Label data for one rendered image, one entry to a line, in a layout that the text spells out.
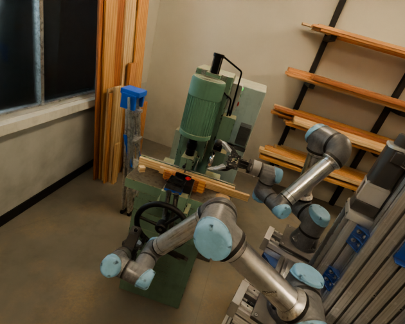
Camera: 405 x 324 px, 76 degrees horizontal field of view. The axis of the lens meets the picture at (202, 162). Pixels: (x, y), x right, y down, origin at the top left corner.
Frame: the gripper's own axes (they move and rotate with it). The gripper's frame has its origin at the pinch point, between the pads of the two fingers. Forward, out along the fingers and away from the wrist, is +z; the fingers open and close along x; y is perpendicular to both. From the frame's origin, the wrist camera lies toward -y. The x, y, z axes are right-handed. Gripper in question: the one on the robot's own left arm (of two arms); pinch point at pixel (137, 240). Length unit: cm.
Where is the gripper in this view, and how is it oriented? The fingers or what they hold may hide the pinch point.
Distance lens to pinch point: 136.9
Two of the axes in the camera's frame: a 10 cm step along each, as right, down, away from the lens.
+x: 9.5, 3.1, -0.5
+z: 0.3, 0.8, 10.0
